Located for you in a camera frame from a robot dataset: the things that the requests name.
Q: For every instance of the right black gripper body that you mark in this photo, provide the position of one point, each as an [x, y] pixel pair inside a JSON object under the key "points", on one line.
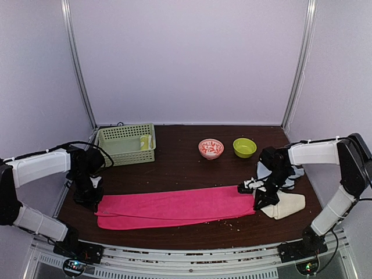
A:
{"points": [[281, 176]]}

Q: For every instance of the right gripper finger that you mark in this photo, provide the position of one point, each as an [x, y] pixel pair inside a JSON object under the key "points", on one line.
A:
{"points": [[259, 201], [270, 199]]}

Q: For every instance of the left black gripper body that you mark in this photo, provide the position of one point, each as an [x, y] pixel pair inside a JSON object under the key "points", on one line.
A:
{"points": [[83, 189]]}

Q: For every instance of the pink towel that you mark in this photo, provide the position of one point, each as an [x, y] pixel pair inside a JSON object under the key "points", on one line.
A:
{"points": [[173, 209]]}

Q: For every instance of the green lemon pattern towel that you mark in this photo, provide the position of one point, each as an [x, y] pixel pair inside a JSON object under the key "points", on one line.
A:
{"points": [[146, 142]]}

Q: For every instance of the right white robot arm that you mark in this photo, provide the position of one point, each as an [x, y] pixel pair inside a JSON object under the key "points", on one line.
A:
{"points": [[345, 161]]}

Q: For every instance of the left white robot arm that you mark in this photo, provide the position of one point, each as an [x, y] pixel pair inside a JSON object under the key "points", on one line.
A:
{"points": [[19, 171]]}

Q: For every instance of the cream white towel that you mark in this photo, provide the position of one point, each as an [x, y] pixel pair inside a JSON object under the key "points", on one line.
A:
{"points": [[288, 205]]}

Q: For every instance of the light blue towel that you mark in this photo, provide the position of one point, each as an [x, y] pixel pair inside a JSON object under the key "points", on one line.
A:
{"points": [[293, 173]]}

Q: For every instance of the lime green bowl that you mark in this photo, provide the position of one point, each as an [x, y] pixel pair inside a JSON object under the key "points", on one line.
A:
{"points": [[244, 147]]}

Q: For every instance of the green perforated plastic basket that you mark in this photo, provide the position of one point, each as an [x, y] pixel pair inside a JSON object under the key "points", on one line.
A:
{"points": [[121, 144]]}

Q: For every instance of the red white patterned bowl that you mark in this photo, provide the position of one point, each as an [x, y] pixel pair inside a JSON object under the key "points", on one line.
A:
{"points": [[210, 148]]}

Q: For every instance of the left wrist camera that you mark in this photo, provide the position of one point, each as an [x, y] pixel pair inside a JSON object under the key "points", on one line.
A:
{"points": [[96, 181]]}

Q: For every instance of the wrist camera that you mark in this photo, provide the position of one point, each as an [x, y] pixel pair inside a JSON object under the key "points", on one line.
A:
{"points": [[250, 186], [96, 181]]}

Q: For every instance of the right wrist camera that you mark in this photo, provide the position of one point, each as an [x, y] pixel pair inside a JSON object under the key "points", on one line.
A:
{"points": [[250, 186]]}

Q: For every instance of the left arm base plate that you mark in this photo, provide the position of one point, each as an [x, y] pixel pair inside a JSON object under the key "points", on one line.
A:
{"points": [[78, 257]]}

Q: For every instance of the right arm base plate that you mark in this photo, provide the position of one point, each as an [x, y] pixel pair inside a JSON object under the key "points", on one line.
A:
{"points": [[302, 251]]}

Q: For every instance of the right aluminium frame post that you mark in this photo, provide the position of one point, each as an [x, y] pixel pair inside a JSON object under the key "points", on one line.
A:
{"points": [[301, 64]]}

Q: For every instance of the aluminium frame post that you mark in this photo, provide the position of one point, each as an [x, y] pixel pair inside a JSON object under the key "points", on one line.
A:
{"points": [[301, 64], [67, 17]]}

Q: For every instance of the left aluminium frame post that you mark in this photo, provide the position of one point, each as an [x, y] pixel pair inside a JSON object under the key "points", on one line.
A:
{"points": [[67, 17]]}

